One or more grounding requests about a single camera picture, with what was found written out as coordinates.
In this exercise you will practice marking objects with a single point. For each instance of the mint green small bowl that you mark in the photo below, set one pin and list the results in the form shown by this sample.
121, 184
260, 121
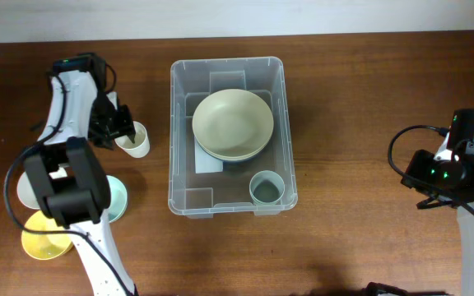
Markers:
119, 199

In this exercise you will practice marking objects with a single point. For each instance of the clear plastic storage container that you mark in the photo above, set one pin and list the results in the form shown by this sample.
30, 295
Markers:
202, 195

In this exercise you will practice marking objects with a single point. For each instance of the yellow small bowl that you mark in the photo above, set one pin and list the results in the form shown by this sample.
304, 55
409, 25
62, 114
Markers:
44, 246

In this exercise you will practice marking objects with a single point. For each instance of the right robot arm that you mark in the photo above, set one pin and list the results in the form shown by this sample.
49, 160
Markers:
458, 145

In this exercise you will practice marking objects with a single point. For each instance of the white label in container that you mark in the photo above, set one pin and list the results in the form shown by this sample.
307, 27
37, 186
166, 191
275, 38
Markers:
205, 163

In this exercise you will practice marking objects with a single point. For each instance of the beige bowl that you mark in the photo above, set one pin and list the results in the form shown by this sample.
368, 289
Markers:
233, 110
233, 143

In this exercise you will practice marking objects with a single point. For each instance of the white small bowl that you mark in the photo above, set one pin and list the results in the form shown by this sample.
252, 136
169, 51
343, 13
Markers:
26, 193

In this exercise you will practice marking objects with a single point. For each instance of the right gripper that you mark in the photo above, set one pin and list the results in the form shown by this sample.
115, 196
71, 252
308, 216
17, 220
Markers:
420, 159

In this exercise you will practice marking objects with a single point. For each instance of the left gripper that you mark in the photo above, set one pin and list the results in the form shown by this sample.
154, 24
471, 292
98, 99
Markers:
104, 135

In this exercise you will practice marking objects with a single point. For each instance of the cream cup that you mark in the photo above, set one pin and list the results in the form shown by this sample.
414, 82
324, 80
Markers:
138, 148

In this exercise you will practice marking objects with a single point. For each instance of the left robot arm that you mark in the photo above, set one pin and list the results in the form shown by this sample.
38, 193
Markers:
68, 181

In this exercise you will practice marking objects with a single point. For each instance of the green cup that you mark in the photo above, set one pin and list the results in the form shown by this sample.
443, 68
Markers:
266, 188

